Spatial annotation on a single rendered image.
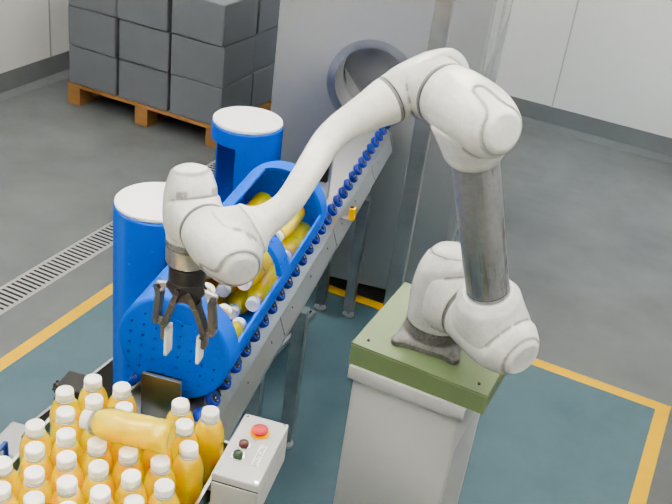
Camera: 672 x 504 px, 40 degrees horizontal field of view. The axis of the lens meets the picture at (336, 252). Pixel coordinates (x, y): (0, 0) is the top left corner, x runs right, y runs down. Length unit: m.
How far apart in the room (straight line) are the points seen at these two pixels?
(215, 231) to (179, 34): 4.32
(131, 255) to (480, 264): 1.32
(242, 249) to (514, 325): 0.77
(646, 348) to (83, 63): 3.96
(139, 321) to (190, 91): 3.86
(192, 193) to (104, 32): 4.56
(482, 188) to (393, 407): 0.75
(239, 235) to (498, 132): 0.52
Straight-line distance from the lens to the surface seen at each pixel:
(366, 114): 1.88
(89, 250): 4.80
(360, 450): 2.55
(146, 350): 2.27
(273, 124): 3.68
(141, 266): 2.98
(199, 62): 5.88
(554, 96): 7.19
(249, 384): 2.50
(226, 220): 1.66
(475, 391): 2.30
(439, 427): 2.40
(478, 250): 2.01
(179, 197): 1.75
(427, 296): 2.29
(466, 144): 1.78
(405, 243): 3.51
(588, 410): 4.18
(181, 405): 2.08
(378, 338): 2.39
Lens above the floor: 2.41
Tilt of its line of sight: 29 degrees down
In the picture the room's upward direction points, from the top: 8 degrees clockwise
